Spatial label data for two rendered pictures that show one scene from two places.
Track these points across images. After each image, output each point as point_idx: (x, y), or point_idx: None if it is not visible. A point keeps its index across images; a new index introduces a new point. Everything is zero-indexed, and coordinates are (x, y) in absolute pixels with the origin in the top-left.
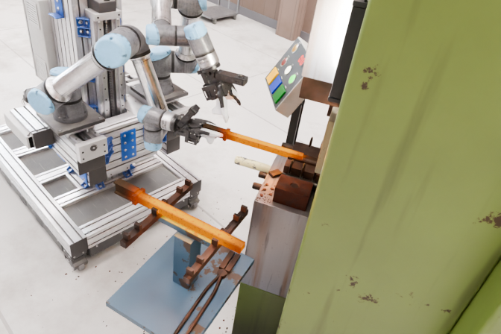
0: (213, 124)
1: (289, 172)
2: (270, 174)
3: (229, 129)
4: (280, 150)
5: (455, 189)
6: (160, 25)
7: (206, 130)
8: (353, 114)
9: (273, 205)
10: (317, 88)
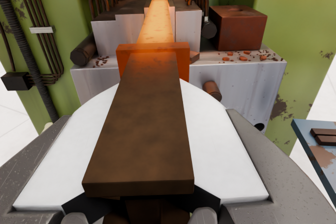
0: (62, 129)
1: (207, 14)
2: (194, 57)
3: (127, 44)
4: (166, 4)
5: None
6: None
7: (221, 129)
8: None
9: (266, 47)
10: None
